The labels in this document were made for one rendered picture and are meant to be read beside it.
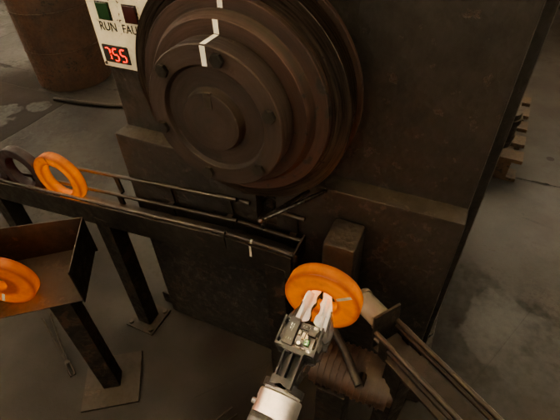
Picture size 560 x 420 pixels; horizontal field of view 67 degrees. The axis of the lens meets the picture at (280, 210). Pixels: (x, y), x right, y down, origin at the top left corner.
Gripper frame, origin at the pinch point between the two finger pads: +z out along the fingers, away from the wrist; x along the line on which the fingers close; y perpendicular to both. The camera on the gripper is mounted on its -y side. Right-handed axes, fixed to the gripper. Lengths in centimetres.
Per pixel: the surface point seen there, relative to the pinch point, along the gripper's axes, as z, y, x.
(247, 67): 18.6, 34.3, 18.4
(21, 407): -52, -75, 98
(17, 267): -18, -9, 74
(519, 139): 168, -121, -54
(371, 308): 5.8, -17.0, -8.7
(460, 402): -6.1, -18.5, -30.8
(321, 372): -8.5, -32.8, -1.4
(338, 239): 16.3, -9.3, 2.6
